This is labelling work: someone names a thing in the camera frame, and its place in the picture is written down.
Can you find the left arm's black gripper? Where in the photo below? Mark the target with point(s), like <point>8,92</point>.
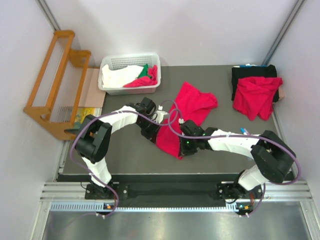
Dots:
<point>149,131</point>

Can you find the right arm's black gripper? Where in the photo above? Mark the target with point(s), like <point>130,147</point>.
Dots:
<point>184,151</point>

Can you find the red t-shirt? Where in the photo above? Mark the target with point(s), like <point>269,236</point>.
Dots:
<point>194,105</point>
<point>254,96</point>

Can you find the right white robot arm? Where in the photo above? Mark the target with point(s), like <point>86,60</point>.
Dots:
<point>272,158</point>

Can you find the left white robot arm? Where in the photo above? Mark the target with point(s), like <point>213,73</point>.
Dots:
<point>93,143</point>

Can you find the red t-shirt on stack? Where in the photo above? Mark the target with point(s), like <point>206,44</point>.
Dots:
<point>254,96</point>

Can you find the green shirt in basket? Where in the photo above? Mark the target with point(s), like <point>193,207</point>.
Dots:
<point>146,72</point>

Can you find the blue marker pen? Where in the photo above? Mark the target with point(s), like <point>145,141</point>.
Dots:
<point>244,131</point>

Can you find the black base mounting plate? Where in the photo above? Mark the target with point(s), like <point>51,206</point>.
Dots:
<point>180,194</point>

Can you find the red shirt in basket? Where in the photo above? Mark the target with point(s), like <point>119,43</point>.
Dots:
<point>144,81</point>

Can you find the white shirt in basket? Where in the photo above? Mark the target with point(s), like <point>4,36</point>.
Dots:
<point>120,77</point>

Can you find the white plastic basket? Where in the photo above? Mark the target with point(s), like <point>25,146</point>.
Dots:
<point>121,61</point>

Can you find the blue folded cloth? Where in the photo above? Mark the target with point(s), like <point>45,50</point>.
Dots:
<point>252,65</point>

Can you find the orange wooden rack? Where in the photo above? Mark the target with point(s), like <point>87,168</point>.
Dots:
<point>56,94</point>

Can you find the beige folded cloth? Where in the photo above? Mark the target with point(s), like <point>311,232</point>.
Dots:
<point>281,93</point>

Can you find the slotted cable duct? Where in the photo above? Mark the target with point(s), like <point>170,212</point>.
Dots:
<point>102,207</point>

